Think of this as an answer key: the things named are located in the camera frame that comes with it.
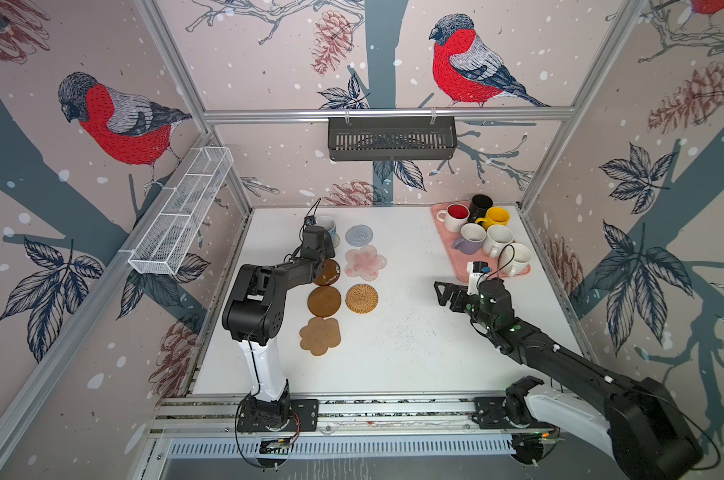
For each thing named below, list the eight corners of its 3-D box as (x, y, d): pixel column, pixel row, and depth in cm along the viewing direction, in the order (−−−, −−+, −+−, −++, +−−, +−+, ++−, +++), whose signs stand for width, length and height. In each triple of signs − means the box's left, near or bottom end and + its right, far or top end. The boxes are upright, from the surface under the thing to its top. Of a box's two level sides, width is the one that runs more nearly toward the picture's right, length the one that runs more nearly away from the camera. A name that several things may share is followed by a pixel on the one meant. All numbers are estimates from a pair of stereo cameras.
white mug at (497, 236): (470, 255, 108) (477, 239, 101) (488, 236, 114) (496, 220, 107) (488, 267, 105) (497, 252, 98) (506, 247, 111) (515, 231, 104)
